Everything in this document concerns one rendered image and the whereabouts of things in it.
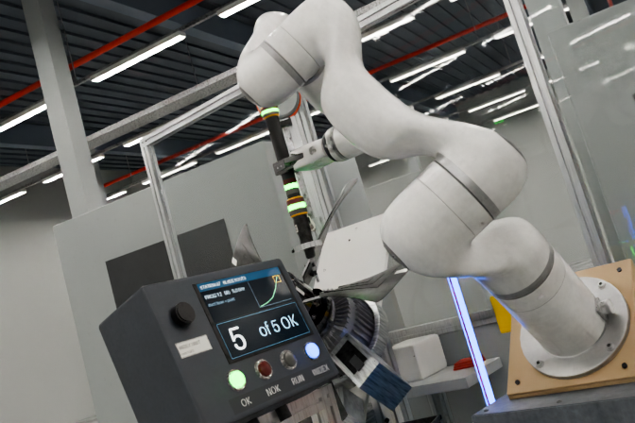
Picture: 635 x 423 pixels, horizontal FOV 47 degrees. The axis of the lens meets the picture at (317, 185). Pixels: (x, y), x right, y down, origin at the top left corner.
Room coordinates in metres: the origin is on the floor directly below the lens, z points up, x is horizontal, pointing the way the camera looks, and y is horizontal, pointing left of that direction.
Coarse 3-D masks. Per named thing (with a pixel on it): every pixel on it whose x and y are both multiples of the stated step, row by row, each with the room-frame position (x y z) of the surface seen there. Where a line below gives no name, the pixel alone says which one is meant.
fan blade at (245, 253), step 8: (240, 232) 2.06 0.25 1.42; (248, 232) 2.01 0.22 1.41; (240, 240) 2.05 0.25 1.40; (248, 240) 2.00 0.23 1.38; (240, 248) 2.04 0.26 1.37; (248, 248) 2.00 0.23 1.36; (240, 256) 2.04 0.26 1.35; (248, 256) 1.99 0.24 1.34; (256, 256) 1.94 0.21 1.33; (232, 264) 2.08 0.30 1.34; (240, 264) 2.04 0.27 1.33
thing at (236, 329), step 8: (232, 320) 0.94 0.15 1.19; (240, 320) 0.95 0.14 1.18; (224, 328) 0.92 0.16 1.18; (232, 328) 0.93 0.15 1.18; (240, 328) 0.94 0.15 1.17; (248, 328) 0.95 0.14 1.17; (224, 336) 0.92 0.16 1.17; (232, 336) 0.93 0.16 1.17; (240, 336) 0.94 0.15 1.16; (248, 336) 0.95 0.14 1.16; (224, 344) 0.91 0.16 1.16; (232, 344) 0.92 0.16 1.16; (240, 344) 0.93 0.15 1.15; (248, 344) 0.94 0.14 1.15; (232, 352) 0.91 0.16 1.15; (240, 352) 0.92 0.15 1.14; (248, 352) 0.93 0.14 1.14
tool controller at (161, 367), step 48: (144, 288) 0.86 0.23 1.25; (192, 288) 0.92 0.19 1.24; (240, 288) 0.98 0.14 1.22; (288, 288) 1.05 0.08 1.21; (144, 336) 0.87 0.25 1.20; (192, 336) 0.88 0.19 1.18; (288, 336) 1.00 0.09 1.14; (144, 384) 0.89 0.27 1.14; (192, 384) 0.85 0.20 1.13; (288, 384) 0.96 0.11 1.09
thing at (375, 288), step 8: (384, 272) 1.67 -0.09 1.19; (392, 272) 1.63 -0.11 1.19; (360, 280) 1.68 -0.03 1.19; (368, 280) 1.64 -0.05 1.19; (376, 280) 1.62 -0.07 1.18; (384, 280) 1.60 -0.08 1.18; (392, 280) 1.58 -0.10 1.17; (344, 288) 1.67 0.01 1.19; (352, 288) 1.64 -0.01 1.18; (360, 288) 1.62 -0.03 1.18; (368, 288) 1.60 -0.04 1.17; (376, 288) 1.58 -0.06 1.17; (384, 288) 1.56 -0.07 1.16; (392, 288) 1.55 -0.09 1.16; (320, 296) 1.70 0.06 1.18; (344, 296) 1.62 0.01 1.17; (352, 296) 1.60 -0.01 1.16; (360, 296) 1.58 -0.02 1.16; (368, 296) 1.56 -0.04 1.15; (376, 296) 1.55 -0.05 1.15; (384, 296) 1.54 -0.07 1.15
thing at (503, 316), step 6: (492, 300) 1.75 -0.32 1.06; (492, 306) 1.75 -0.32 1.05; (498, 306) 1.75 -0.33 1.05; (498, 312) 1.75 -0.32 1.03; (504, 312) 1.74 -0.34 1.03; (498, 318) 1.75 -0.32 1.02; (504, 318) 1.74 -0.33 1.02; (510, 318) 1.73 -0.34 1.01; (498, 324) 1.75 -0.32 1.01; (504, 324) 1.75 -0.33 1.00; (510, 324) 1.74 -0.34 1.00; (504, 330) 1.75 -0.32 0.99; (510, 330) 1.74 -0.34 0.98
